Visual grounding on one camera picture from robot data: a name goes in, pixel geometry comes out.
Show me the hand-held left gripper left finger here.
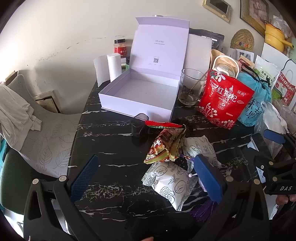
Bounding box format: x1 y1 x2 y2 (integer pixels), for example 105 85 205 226
23 154 102 241

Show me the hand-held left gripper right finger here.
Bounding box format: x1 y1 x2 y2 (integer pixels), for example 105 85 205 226
192 154 272 241

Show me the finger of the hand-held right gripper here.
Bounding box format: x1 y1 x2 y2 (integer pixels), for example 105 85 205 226
264 129 296 151
253 156 296 184

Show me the white patterned bread packet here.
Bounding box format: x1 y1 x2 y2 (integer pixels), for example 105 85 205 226
183 136 221 172
142 161 199 211

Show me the purple tassel sachet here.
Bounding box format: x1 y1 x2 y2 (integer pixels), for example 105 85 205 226
181 154 219 223

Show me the gold red snack packet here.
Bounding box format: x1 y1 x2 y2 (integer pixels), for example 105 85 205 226
143 127 186 164

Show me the red white snack packet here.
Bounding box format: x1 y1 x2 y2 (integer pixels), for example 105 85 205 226
144 120 183 129

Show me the white gift box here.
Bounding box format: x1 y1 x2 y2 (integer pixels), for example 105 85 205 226
98 16 190 122

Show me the person's right hand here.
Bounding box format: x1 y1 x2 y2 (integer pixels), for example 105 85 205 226
276 194 296 207

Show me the white plastic bag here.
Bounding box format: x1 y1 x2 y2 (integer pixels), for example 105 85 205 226
254 101 289 158

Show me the light blue bag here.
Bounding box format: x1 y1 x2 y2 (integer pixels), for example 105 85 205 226
237 66 272 127

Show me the grey leaf patterned chair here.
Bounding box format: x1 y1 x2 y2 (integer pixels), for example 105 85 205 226
7 74 81 179

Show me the red snack bag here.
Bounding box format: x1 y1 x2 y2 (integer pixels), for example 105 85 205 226
197 69 255 130

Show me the white green food bag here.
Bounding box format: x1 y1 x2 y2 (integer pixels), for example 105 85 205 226
253 56 281 90

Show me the dark mesh chair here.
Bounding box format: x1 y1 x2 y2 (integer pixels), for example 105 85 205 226
0 145 33 209

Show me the red brown snack pouch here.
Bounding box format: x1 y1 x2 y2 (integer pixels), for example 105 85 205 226
239 56 255 70

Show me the white board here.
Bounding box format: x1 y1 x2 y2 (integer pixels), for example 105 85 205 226
261 43 289 67

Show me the white lidded jug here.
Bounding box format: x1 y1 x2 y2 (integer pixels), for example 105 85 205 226
211 55 240 78

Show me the leaning framed picture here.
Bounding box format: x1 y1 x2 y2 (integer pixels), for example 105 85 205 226
33 90 62 114

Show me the clear glass cup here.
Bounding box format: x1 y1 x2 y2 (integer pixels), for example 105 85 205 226
178 68 207 106

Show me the printed paper sheet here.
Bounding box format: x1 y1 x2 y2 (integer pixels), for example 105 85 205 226
223 46 255 62

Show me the thin stirring stick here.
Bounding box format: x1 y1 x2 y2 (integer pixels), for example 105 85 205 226
190 70 210 90

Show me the white garment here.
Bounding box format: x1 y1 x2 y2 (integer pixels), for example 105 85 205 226
0 83 42 149

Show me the yellow pot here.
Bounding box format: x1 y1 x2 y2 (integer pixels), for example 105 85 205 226
264 23 293 52

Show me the brown paper bag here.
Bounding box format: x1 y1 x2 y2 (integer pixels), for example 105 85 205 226
210 49 226 70

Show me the woven straw fan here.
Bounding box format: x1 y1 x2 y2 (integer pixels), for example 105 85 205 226
230 29 255 50

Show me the clear plastic bag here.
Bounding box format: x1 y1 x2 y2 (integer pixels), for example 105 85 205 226
270 16 292 39

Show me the black foil pouch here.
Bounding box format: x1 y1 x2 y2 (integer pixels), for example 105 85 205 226
189 28 225 50

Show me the white foam sheet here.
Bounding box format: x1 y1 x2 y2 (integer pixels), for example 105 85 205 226
183 34 213 70

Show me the white paper towel roll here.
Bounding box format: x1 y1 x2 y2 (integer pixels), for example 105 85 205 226
93 53 122 87

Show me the brown cardboard box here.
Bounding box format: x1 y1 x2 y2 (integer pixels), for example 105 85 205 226
5 71 18 86

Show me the dark framed picture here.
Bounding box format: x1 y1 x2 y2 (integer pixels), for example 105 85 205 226
239 0 270 36

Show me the red lidded seasoning jar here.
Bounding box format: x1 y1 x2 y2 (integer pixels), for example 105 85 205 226
113 39 133 58

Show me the gold framed wall panel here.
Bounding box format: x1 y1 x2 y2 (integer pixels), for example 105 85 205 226
202 0 233 23

